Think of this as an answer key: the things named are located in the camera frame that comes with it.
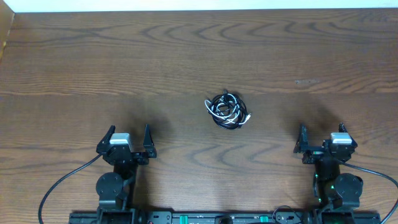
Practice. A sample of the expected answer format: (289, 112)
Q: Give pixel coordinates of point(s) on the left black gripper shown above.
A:
(150, 150)

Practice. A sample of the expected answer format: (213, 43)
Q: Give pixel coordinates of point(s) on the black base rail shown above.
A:
(167, 217)

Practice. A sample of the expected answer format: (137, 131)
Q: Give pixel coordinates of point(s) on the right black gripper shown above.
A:
(302, 144)

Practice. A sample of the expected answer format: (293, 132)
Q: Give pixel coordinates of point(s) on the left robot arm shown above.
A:
(116, 189)

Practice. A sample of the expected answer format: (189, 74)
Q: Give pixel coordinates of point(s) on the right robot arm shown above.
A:
(338, 193)

